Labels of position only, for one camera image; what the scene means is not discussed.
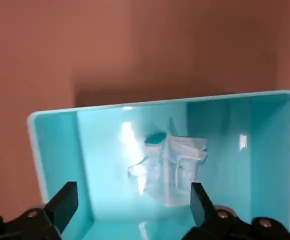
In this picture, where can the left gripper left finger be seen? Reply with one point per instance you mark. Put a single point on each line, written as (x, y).
(59, 207)

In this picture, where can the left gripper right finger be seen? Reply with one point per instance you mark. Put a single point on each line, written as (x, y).
(202, 207)

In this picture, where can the used blue face mask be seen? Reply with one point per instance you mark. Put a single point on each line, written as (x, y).
(174, 165)

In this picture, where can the blue plastic box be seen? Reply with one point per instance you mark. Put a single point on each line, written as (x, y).
(255, 150)

